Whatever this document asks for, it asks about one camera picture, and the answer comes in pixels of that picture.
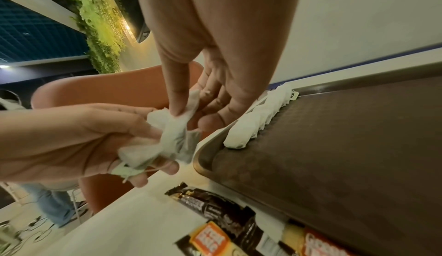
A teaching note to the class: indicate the person's right hand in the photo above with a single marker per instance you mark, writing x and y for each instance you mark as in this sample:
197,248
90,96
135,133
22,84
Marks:
234,31

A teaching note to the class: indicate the person's left hand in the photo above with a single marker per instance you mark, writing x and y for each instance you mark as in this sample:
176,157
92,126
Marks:
69,145

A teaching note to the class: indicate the white tea bag green tag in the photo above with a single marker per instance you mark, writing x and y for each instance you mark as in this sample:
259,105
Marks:
285,92

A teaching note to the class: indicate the row of white tea bags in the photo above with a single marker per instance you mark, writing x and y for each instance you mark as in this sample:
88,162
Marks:
247,129

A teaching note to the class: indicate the bunch of white tea bags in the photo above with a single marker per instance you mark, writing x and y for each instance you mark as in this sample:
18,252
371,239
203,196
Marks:
172,137

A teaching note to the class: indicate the brown plastic tray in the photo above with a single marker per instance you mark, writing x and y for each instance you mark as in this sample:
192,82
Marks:
345,140

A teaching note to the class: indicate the pile of coffee stick sachets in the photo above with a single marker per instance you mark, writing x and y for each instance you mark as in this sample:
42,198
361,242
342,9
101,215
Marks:
221,211

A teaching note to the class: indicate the red padded chair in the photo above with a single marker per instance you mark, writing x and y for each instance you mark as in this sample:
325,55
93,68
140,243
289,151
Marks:
121,88

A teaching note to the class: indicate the dark wall screen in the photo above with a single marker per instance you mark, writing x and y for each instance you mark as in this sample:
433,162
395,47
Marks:
133,9

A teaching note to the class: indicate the green plant wall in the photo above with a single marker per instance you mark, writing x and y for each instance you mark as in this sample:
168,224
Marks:
100,31

